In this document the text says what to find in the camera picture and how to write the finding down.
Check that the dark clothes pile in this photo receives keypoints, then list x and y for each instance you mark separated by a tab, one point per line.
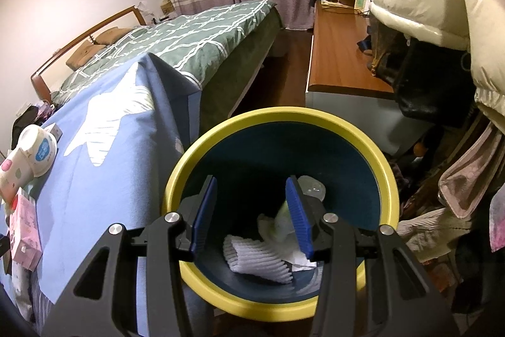
23	120

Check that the white ribbed cloth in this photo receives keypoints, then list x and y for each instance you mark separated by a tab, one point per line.
256	258

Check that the brown patterned bag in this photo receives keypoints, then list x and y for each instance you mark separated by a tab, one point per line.
384	52

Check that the wooden top low cabinet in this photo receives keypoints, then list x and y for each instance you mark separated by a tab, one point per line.
339	56

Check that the bed with green plaid duvet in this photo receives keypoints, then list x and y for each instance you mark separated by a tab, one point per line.
205	33

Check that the white paper scrap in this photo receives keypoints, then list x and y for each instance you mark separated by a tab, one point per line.
300	262

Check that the black leather bag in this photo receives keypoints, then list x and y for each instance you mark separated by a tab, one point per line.
426	88

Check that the blue printed tablecloth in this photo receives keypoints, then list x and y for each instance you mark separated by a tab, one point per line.
110	183

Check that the brown pillow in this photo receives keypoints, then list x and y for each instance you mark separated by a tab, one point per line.
85	56
112	34

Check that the pink box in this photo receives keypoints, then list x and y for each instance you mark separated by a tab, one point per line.
23	234

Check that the wooden headboard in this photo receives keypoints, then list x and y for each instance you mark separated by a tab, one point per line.
79	35

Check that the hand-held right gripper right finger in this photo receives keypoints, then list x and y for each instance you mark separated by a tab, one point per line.
296	214

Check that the white knit cloth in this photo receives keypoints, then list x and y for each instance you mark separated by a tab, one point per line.
430	230

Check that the white bottle with pink dots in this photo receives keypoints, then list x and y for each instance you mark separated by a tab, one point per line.
10	179

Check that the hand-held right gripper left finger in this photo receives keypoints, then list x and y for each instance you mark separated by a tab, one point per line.
205	214

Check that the green and white wrapper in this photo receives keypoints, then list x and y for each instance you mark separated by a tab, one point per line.
276	222

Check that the grey striped cloth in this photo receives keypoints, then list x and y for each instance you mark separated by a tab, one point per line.
23	293

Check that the pink grey garment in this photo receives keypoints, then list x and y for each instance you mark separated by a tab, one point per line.
469	179

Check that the white paper cup blue label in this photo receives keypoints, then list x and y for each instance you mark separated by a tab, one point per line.
37	149

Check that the pale green carton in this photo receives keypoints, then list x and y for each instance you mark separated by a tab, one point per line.
361	0

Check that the yellow rimmed blue trash bin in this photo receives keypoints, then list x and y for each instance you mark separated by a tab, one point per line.
276	147

